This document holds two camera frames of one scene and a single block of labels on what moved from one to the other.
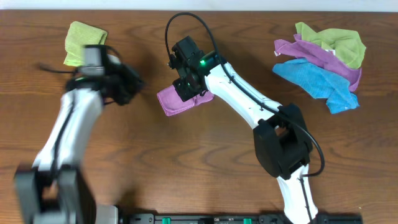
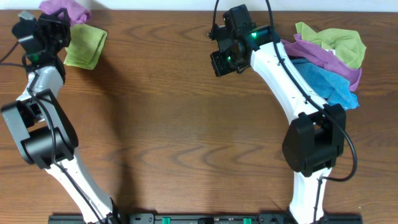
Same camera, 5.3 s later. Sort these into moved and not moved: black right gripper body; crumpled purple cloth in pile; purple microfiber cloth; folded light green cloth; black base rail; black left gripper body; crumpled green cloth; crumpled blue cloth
Moved: purple microfiber cloth; black right gripper body; black left gripper body
Not moved: crumpled blue cloth; crumpled purple cloth in pile; folded light green cloth; black base rail; crumpled green cloth
